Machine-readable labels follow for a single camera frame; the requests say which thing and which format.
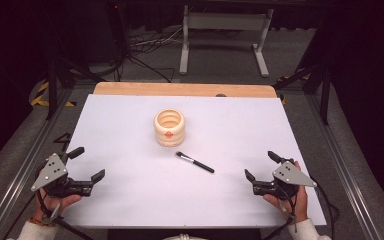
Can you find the black computer tower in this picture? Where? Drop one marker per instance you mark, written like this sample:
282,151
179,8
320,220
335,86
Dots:
117,30

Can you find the person's right hand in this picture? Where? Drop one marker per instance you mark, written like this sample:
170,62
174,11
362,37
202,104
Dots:
300,205

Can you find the cream ribbed holder orange mark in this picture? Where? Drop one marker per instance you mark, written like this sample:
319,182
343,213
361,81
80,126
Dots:
169,135

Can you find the person's white clothing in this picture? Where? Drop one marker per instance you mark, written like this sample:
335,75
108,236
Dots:
184,237

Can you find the white metal table frame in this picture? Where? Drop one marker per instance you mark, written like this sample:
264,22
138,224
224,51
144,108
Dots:
225,21

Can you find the aluminium floor rail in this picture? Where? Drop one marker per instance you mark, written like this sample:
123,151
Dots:
23,166
343,166

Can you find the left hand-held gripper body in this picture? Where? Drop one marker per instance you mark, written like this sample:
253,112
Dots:
51,171

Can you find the yellow black floor tape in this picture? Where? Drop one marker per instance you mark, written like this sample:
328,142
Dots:
41,98

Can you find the black tripod stand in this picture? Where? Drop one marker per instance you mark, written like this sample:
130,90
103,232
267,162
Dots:
325,83
51,86

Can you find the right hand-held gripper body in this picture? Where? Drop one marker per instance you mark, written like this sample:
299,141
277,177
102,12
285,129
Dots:
291,176

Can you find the black triangular bracket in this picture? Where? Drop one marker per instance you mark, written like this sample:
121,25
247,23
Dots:
63,139

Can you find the person's left hand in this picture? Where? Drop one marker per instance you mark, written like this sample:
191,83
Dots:
51,205

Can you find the black makeup brush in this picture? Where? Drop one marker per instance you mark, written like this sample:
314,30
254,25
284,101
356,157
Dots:
196,163

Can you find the white table sheet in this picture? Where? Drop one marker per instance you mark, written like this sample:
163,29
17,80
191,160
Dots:
193,196

